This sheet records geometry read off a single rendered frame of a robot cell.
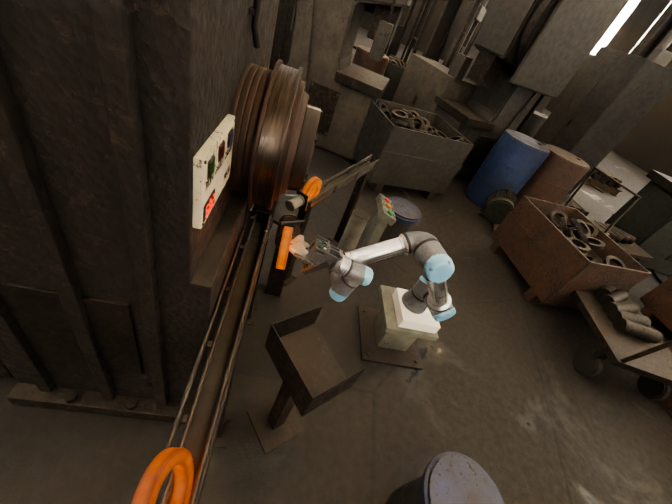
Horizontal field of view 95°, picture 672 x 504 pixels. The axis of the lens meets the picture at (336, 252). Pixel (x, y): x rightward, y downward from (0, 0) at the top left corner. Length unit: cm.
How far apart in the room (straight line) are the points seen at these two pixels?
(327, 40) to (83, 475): 365
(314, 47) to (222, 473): 357
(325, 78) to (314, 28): 45
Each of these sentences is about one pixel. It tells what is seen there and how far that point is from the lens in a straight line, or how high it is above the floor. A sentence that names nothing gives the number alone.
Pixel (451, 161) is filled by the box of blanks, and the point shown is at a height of 52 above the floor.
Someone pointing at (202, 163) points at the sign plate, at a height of 123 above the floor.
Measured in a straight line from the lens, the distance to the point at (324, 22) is 377.
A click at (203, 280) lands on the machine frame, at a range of 92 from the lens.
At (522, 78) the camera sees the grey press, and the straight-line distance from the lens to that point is 434.
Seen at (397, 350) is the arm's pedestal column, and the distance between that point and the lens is 207.
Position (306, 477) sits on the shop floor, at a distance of 165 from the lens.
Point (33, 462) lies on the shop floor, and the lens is 173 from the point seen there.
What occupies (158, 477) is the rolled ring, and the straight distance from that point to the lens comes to 84.
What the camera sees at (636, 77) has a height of 181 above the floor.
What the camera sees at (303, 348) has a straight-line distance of 115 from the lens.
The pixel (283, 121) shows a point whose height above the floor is 125.
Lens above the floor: 157
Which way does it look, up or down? 39 degrees down
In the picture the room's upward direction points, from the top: 23 degrees clockwise
